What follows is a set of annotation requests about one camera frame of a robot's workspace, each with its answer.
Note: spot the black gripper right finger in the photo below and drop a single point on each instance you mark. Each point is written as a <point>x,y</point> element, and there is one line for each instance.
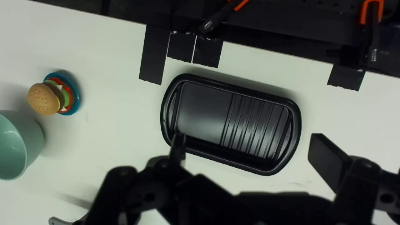
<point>361,186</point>

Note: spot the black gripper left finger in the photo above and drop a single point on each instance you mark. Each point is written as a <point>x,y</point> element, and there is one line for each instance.
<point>164,186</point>

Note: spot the toy burger plushie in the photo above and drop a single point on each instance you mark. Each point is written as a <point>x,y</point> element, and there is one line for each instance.
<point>59,93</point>

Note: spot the black plastic tray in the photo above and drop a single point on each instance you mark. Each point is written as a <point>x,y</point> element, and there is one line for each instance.
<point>231,124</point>

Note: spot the black tape piece right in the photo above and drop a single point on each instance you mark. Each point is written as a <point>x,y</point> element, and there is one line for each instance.
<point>347,77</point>

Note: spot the black tape piece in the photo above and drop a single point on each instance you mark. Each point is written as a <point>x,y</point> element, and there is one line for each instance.
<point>347,77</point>
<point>196,49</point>

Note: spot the black tape strip left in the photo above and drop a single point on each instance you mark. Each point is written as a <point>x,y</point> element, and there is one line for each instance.
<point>154,54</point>

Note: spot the black tape piece middle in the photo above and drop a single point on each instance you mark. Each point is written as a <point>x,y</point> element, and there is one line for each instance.
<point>196,49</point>

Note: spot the mint green bowl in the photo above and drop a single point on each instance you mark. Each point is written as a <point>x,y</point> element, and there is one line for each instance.
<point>22,142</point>

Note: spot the orange clamp handle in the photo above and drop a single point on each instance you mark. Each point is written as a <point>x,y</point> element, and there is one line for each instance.
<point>374,8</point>

